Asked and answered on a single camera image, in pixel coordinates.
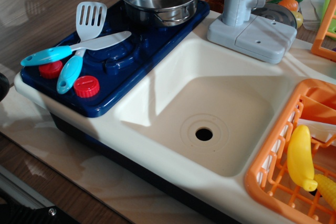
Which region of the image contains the cream toy sink unit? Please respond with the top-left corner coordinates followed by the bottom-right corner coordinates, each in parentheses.
top-left (14, 12), bottom-right (335, 223)

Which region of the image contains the dark blue toy stove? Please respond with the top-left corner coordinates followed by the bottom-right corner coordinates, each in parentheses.
top-left (20, 1), bottom-right (209, 118)

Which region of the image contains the red stove knob right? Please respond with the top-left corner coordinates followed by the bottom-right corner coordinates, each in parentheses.
top-left (73, 76), bottom-right (100, 98)

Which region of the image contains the red stove knob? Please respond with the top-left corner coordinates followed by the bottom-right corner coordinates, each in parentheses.
top-left (73, 76), bottom-right (100, 98)
top-left (38, 60), bottom-right (63, 79)

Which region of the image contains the red stove knob left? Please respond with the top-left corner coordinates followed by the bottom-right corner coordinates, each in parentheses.
top-left (38, 60), bottom-right (63, 79)

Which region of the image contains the grey toy faucet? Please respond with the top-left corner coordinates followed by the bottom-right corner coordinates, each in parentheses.
top-left (207, 0), bottom-right (297, 64)

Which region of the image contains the orange dish rack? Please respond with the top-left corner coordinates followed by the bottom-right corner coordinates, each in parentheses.
top-left (245, 79), bottom-right (335, 223)

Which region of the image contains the steel pot lid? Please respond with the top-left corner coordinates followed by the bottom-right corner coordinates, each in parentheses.
top-left (251, 3), bottom-right (297, 28)

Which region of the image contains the yellow toy banana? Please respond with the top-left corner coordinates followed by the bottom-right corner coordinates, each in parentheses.
top-left (287, 125), bottom-right (318, 191)

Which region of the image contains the yellow toy fruit piece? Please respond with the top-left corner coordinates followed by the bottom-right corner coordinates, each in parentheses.
top-left (292, 11), bottom-right (303, 29)

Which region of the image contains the orange toy carrot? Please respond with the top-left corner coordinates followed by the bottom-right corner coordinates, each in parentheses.
top-left (278, 0), bottom-right (299, 11)

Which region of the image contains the white plate in rack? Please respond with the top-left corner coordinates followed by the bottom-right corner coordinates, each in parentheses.
top-left (298, 119), bottom-right (335, 143)

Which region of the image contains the orange basket upper right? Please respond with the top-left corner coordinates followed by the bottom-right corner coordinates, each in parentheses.
top-left (311, 0), bottom-right (335, 62)

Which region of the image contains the black round object left edge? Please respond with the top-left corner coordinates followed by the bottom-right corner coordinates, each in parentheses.
top-left (0, 73), bottom-right (10, 101)

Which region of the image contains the yellow toy corn cob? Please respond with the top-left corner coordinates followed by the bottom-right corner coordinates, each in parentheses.
top-left (314, 174), bottom-right (335, 210)

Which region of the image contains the white slotted spatula blue handle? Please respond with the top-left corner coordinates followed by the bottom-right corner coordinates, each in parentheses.
top-left (56, 2), bottom-right (107, 94)

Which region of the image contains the white toy knife blue handle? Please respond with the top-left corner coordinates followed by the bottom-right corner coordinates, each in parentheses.
top-left (20, 31), bottom-right (132, 67)

